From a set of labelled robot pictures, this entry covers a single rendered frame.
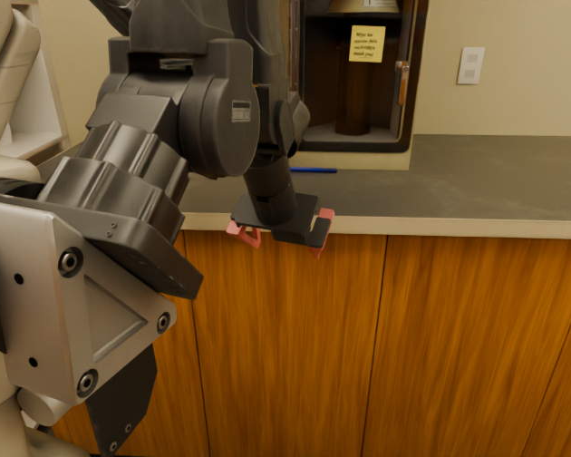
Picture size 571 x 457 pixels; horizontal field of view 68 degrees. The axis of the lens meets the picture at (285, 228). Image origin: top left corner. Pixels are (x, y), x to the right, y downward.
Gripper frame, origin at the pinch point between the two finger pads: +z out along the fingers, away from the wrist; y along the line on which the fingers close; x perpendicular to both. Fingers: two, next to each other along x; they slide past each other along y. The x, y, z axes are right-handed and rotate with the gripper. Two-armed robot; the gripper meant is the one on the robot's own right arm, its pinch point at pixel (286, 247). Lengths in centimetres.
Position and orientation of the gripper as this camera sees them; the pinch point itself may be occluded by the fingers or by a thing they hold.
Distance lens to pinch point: 64.5
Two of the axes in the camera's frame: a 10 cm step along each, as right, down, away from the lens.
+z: 1.6, 6.1, 7.8
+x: -3.1, 7.8, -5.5
